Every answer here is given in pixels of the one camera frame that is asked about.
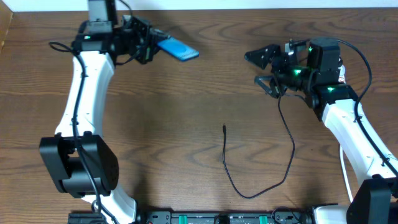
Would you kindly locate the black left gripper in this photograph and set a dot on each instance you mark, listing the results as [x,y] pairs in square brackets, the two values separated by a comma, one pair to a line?
[144,38]

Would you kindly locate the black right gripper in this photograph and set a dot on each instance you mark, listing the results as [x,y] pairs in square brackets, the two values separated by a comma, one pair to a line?
[278,71]

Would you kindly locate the blue Samsung Galaxy smartphone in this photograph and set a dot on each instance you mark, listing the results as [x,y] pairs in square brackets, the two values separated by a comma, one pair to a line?
[178,49]

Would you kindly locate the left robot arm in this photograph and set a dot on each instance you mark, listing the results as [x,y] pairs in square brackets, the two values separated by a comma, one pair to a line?
[77,158]

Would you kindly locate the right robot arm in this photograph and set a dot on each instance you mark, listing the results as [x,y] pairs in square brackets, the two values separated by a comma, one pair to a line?
[315,67]

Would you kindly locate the white power strip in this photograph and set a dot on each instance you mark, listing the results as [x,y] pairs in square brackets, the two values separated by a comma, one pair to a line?
[341,77]

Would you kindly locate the brown cardboard panel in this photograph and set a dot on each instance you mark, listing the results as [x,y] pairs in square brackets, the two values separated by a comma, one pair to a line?
[6,15]

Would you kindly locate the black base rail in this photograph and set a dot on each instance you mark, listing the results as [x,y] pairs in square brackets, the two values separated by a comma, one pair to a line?
[283,216]

